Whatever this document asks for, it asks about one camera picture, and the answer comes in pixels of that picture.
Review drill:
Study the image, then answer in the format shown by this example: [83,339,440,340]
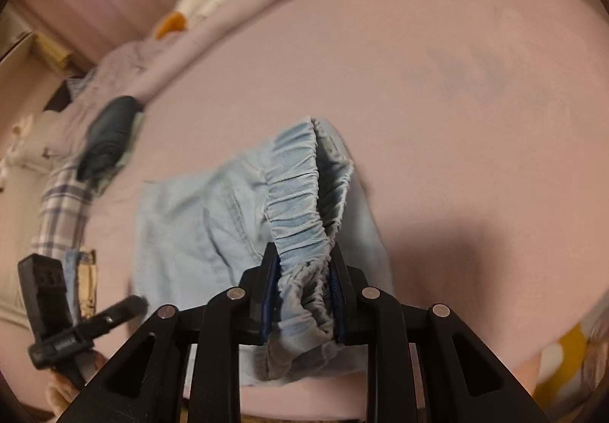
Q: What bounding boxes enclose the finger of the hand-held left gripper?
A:
[77,295,150,334]

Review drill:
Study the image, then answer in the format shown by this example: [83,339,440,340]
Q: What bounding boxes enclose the person's left forearm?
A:
[45,373,87,420]

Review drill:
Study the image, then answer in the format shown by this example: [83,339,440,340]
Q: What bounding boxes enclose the dark blue garment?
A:
[76,96,144,184]

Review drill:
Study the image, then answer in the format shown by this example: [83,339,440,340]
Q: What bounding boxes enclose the yellow printed pants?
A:
[76,249,99,320]

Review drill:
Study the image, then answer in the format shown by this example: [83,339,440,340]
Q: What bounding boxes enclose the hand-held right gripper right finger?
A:
[329,244,553,423]

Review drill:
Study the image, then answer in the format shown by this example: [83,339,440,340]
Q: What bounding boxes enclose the light blue denim pants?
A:
[131,116,397,388]

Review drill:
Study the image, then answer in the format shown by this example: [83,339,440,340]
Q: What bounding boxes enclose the pink quilt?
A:
[43,0,508,158]

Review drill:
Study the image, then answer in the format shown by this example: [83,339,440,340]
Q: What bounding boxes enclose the white yellow printed fabric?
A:
[533,323,603,410]

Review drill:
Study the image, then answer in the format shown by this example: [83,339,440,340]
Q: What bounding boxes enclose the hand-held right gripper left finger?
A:
[56,242,281,423]

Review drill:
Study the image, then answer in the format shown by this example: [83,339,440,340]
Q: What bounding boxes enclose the blue jeans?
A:
[63,248,80,310]

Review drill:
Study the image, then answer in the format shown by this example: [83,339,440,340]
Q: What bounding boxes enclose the plaid cloth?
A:
[31,151,97,263]

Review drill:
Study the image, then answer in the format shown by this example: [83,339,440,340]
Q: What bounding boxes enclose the bed with pink sheet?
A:
[89,0,609,422]

